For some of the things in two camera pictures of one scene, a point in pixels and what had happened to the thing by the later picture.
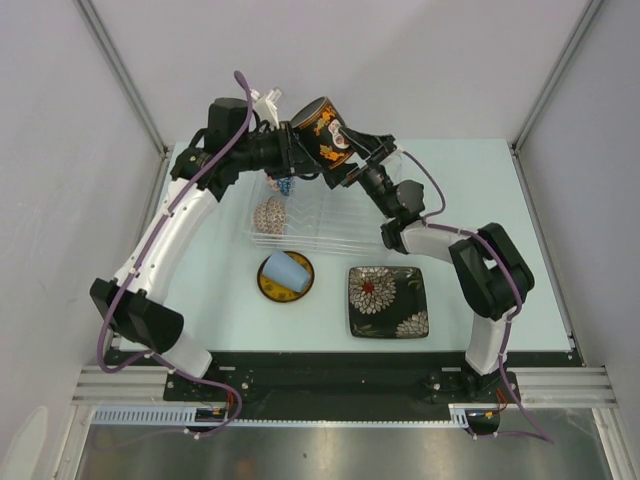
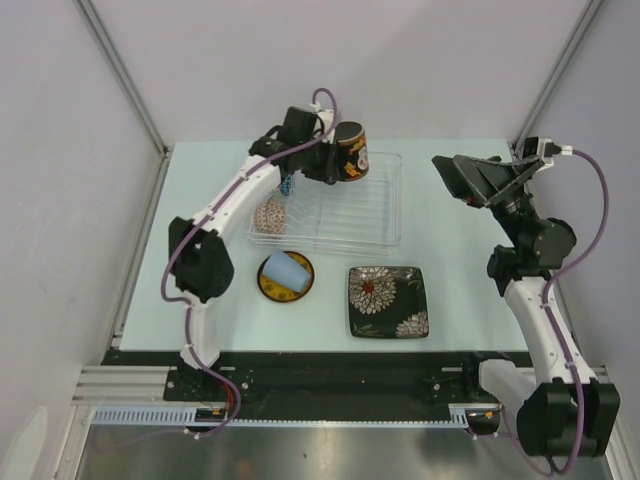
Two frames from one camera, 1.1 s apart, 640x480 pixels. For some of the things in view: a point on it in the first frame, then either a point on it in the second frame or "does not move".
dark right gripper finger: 372,147 to 475,180
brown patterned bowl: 270,216 does not move
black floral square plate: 387,302 does not move
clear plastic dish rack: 320,218 does not move
